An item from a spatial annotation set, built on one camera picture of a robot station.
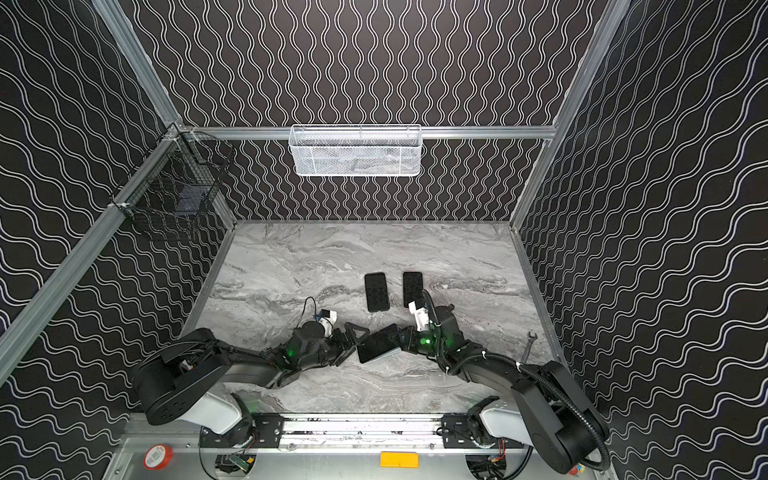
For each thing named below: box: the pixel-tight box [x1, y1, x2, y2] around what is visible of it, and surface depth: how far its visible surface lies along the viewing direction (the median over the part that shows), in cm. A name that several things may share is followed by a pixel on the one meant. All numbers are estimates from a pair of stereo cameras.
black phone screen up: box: [357, 323, 400, 363], surface depth 85 cm
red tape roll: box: [143, 444, 173, 470], surface depth 71 cm
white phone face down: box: [364, 272, 390, 312], surface depth 105 cm
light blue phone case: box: [360, 346, 403, 365], surface depth 87 cm
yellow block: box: [380, 451, 419, 468], surface depth 71 cm
